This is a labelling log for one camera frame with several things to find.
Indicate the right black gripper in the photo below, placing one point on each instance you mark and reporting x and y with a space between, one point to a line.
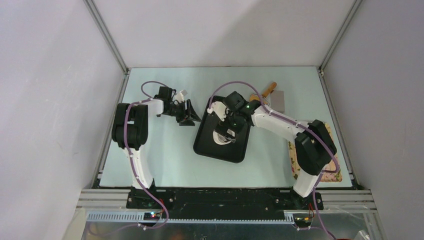
223 126

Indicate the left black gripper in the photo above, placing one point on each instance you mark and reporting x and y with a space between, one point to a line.
187 115

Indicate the small round metal cup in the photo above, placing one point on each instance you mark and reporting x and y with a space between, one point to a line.
222 136

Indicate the black baking tray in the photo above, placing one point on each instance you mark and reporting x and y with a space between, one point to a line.
210 144

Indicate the wooden dough roller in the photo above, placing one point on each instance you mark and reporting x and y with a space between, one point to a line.
269 89

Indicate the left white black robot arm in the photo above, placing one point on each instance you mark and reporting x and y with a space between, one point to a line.
130 128

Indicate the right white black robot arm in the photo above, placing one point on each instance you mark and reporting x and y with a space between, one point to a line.
264 117

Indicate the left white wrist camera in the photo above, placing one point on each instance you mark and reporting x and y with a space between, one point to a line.
180 96

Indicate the metal spatula with red handle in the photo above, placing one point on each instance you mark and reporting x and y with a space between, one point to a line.
277 101

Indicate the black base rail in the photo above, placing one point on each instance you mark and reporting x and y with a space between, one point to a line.
233 204

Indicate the aluminium frame with cable duct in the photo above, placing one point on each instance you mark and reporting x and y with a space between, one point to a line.
110 204

